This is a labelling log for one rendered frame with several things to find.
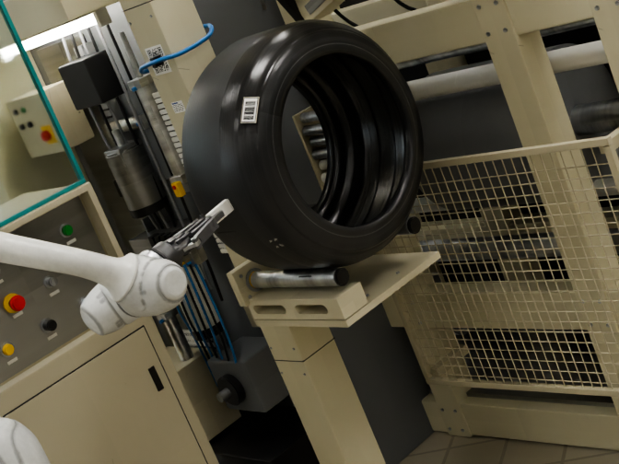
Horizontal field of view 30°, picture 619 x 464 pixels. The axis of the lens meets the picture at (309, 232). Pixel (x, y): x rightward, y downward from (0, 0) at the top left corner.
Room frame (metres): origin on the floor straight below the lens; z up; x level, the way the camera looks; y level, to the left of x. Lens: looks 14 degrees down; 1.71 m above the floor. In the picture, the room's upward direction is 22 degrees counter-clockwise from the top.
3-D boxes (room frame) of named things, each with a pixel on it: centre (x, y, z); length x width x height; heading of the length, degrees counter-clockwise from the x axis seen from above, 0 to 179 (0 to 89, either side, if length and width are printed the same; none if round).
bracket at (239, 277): (3.00, 0.08, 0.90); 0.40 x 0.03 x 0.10; 128
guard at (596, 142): (2.88, -0.44, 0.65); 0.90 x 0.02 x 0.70; 38
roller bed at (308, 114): (3.27, -0.20, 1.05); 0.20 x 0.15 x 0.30; 38
